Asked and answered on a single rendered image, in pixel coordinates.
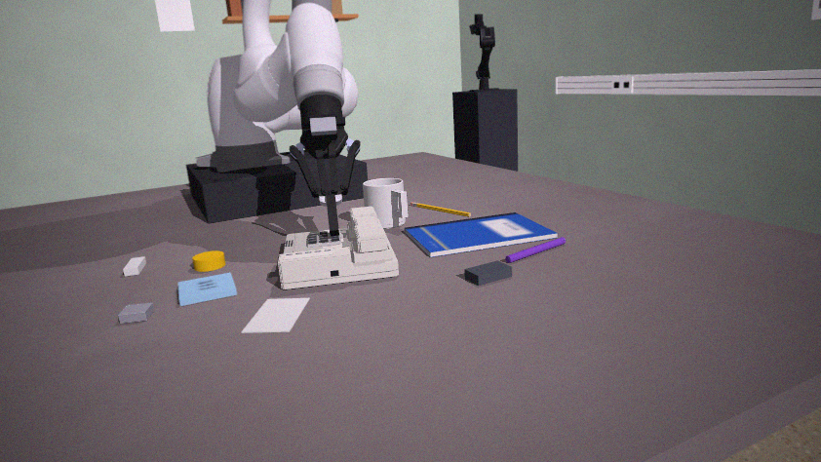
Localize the purple cylinder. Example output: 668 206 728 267
506 237 566 263

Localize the yellow pencil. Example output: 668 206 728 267
410 202 471 216

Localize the white rectangular sheet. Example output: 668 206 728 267
242 298 310 333

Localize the blue notebook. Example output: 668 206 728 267
404 212 558 257

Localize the white telephone handset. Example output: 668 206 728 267
350 207 388 253

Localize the white mug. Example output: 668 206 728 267
363 178 409 229

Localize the yellow short cylinder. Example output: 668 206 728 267
192 250 225 272

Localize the light blue sticky note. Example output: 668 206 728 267
178 273 237 306

